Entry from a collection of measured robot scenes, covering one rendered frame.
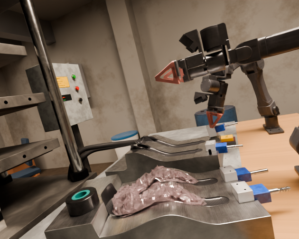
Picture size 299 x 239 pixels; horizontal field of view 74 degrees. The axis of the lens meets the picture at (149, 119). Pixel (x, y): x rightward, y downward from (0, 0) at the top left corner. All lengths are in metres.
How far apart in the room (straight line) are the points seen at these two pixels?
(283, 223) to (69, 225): 0.49
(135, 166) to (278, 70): 2.69
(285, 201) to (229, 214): 0.20
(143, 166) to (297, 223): 0.52
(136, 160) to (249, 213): 0.48
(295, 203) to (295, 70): 2.72
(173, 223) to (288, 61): 2.96
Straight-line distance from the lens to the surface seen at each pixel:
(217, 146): 0.80
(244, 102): 3.21
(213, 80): 0.89
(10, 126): 5.36
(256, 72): 1.15
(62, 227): 0.56
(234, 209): 0.54
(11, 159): 1.04
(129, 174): 0.90
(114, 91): 3.67
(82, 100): 1.46
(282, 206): 0.66
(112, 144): 1.25
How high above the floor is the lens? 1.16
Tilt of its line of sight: 8 degrees down
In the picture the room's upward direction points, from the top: 14 degrees counter-clockwise
